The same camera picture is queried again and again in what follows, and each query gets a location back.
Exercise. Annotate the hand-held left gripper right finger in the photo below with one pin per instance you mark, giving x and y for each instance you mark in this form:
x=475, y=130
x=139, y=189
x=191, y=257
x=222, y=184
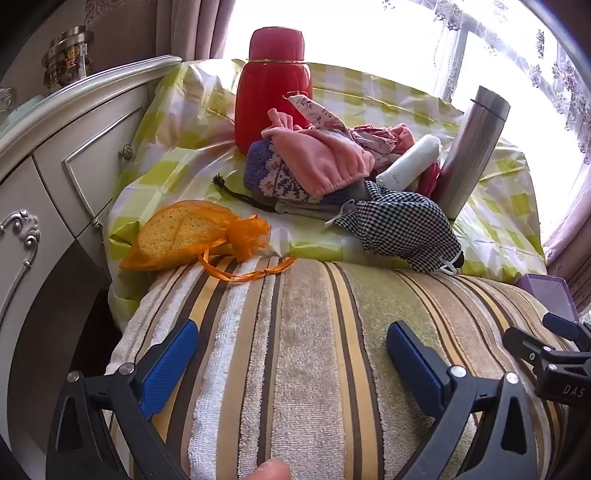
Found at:
x=415, y=369

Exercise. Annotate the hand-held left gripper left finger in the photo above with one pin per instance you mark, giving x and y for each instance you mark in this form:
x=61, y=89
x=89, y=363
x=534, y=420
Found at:
x=168, y=364

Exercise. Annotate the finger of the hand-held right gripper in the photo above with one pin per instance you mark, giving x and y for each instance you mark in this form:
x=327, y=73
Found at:
x=526, y=344
x=561, y=326

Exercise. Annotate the purple box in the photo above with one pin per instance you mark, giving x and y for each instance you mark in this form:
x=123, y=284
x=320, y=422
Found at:
x=549, y=290

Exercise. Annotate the magenta knit sock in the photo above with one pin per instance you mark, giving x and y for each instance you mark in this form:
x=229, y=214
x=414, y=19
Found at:
x=429, y=182

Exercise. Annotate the purple patterned knit hat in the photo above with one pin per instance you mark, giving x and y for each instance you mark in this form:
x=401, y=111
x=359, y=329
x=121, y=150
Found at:
x=272, y=175

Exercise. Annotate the pink fleece hat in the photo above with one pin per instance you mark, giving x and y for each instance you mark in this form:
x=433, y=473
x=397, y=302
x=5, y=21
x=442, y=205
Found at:
x=323, y=157

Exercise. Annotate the person's left hand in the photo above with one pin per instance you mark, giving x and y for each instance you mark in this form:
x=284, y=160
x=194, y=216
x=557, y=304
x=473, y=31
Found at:
x=271, y=470

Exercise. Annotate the mauve drape curtain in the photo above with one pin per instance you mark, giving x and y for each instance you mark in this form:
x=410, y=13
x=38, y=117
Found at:
x=568, y=249
x=203, y=27

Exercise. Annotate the striped towel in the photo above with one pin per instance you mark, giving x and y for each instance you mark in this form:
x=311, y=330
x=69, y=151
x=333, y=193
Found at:
x=300, y=369

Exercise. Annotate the orange organza bag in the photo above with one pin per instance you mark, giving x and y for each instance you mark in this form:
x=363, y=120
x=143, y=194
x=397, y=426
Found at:
x=184, y=230

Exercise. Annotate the black-white checked face mask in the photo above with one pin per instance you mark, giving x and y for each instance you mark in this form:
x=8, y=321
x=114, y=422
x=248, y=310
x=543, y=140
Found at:
x=401, y=230

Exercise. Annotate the silver steel thermos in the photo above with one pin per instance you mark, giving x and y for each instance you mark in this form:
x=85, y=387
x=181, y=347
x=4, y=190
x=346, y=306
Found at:
x=466, y=157

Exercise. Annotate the white tube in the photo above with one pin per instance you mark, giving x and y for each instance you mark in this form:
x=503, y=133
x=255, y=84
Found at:
x=406, y=164

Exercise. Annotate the metal drawer knob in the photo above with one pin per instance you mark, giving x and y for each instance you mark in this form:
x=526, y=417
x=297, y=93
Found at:
x=126, y=151

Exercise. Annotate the white ornate dresser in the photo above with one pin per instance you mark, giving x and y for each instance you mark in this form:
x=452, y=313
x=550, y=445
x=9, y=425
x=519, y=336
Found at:
x=69, y=161

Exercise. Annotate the green checked plastic tablecloth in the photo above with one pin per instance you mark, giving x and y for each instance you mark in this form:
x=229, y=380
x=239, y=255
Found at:
x=194, y=138

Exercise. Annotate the pink fleece cloth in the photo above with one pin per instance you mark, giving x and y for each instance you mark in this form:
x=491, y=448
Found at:
x=404, y=138

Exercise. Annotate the sheer lace curtain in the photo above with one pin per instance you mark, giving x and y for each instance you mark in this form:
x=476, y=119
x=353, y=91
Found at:
x=531, y=55

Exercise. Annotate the floral print cloth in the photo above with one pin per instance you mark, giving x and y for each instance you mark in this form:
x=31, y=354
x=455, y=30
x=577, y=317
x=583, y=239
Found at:
x=318, y=113

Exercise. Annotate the red thermos flask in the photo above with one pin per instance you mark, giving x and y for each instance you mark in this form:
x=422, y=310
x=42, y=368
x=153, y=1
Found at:
x=272, y=92

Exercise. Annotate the jar on dresser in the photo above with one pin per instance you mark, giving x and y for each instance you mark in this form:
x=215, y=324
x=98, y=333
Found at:
x=69, y=57

